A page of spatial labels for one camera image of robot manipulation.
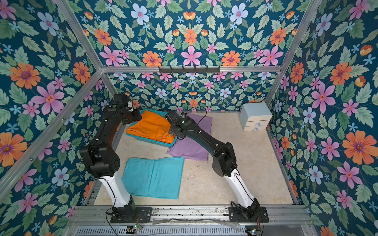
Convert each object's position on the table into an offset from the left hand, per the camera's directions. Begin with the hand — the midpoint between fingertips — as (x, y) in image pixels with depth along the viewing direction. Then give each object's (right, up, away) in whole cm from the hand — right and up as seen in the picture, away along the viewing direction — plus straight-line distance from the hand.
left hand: (138, 115), depth 91 cm
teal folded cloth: (+15, -37, -6) cm, 41 cm away
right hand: (+22, -10, -1) cm, 24 cm away
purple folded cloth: (+29, -22, +6) cm, 37 cm away
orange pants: (+5, -7, +13) cm, 15 cm away
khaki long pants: (-1, +3, +16) cm, 16 cm away
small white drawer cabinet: (+76, -1, +8) cm, 76 cm away
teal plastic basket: (+16, -19, +5) cm, 25 cm away
